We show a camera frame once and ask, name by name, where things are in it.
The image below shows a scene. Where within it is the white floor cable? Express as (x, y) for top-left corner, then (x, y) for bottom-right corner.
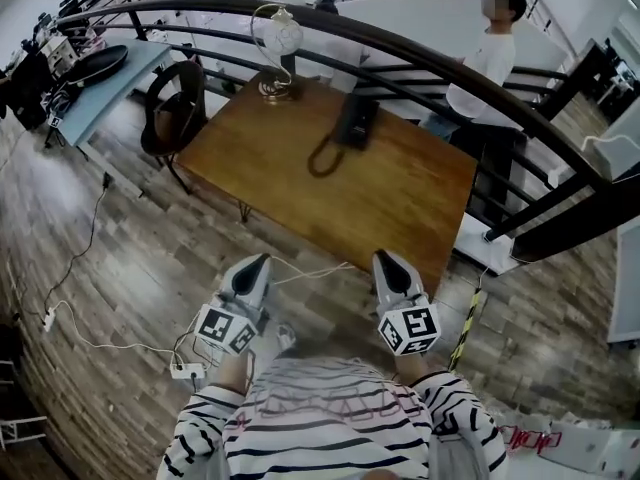
(53, 299), (177, 365)

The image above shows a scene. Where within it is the black rectangular box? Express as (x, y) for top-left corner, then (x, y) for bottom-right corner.
(333, 92), (382, 151)

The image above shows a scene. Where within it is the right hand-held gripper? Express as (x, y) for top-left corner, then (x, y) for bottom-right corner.
(371, 248), (442, 357)

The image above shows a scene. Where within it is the black round pan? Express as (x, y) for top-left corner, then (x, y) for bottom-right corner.
(66, 44), (131, 88)

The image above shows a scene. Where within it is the brass lamp with white globe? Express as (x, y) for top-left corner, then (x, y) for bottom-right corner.
(249, 3), (306, 104)

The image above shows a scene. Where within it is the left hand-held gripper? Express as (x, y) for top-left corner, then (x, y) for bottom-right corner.
(193, 253), (274, 357)

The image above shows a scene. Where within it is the black floor cable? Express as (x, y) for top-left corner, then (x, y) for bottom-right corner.
(45, 171), (112, 315)

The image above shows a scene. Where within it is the person's left forearm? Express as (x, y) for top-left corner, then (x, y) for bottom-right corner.
(214, 350), (254, 397)

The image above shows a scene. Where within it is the yellow and black striped strip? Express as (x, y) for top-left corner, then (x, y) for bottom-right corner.
(446, 287), (487, 370)

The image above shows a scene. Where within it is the dark wooden railing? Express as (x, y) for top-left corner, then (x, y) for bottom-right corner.
(54, 0), (640, 265)

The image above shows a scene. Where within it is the thin white gripper cable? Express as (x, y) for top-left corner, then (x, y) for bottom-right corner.
(269, 256), (354, 285)

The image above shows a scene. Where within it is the light blue table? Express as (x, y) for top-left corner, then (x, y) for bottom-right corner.
(49, 37), (174, 150)

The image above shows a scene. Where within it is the person's right forearm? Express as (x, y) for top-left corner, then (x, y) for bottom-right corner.
(393, 351), (437, 387)

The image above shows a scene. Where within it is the red printed plastic bag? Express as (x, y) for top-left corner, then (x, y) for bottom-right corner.
(499, 421), (565, 453)

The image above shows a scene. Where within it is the black cylindrical object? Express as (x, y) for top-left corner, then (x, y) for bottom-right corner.
(335, 92), (364, 145)

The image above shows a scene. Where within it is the black and white striped shirt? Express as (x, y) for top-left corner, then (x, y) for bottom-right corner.
(162, 355), (509, 480)

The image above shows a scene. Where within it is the white floor board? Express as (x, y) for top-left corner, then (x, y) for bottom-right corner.
(451, 212), (532, 277)

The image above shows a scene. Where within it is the dark brown round chair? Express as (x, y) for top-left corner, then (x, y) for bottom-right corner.
(139, 60), (208, 170)

